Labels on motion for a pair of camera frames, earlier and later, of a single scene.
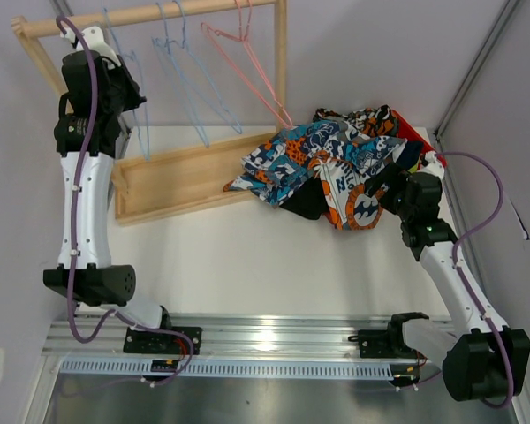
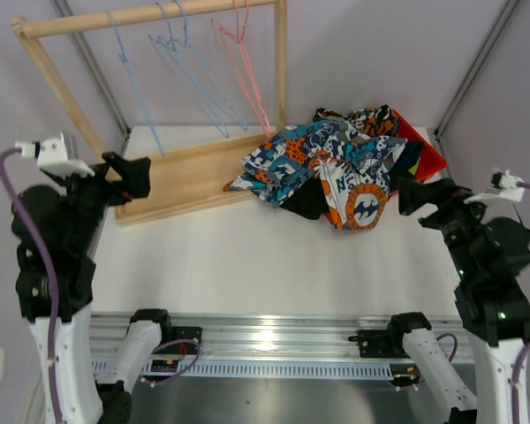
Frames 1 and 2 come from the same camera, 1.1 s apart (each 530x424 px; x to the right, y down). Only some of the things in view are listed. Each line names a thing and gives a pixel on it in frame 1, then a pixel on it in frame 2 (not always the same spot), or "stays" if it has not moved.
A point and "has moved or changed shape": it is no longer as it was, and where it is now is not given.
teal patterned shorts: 340,161 stays
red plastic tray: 409,133 stays
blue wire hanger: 163,51 -> 171,50
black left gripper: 122,72 -> 135,172
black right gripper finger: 374,183 -> 412,195
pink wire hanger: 238,51 has moved or changed shape
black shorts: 309,200 stays
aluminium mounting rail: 303,337 stays
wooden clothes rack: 151,181 stays
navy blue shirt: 410,154 stays
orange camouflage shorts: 371,121 stays
